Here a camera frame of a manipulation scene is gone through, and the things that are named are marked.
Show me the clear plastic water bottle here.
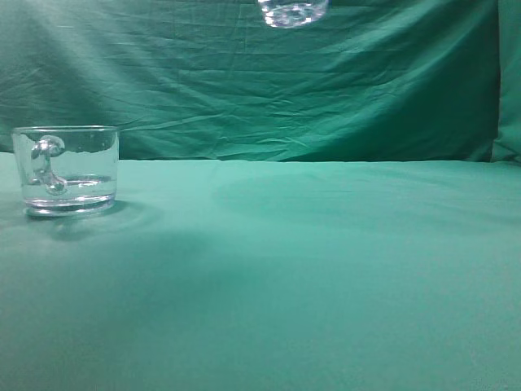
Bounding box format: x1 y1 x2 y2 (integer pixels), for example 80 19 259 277
256 0 330 29

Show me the green side cloth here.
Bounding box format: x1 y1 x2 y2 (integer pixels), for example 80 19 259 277
492 0 520 165

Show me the green table cloth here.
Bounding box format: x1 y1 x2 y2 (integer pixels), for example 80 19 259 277
1 154 520 390

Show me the green backdrop cloth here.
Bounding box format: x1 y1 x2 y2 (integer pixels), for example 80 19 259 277
1 1 500 161

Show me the clear glass mug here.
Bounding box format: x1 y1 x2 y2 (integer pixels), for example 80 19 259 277
11 125 119 217

